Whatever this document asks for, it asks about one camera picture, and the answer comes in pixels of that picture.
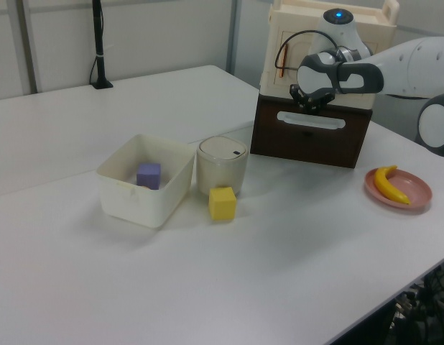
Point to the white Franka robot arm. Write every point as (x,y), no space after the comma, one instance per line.
(405,68)

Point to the purple foam cube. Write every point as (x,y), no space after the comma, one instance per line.
(149,176)

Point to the yellow foam cube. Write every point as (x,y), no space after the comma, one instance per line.
(222,205)

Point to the dark brown wooden cabinet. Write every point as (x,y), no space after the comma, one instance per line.
(355,109)

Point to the white plastic bin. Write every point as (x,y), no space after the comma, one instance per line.
(143,212)

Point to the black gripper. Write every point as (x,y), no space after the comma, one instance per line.
(313,101)

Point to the pink plate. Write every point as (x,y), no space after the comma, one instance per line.
(412,187)

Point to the black stand pole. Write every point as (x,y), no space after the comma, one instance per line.
(98,43)

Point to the brown and cream drawer cabinet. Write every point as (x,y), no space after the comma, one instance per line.
(290,18)

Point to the cream round lidded trash can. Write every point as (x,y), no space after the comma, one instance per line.
(222,172)

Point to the yellow plastic banana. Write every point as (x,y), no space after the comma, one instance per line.
(383,185)

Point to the orange latch strip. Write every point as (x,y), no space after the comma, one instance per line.
(283,61)

